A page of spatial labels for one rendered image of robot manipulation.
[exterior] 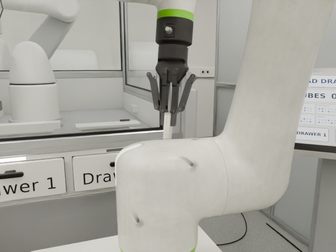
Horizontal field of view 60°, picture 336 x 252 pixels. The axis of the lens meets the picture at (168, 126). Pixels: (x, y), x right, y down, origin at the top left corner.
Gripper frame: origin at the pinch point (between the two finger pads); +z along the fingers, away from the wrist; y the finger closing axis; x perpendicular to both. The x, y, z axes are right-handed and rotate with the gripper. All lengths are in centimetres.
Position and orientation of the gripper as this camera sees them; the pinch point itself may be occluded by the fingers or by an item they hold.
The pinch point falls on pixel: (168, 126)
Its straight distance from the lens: 74.6
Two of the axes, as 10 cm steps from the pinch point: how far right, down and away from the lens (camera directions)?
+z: -0.7, 9.9, 0.8
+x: 2.8, -0.6, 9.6
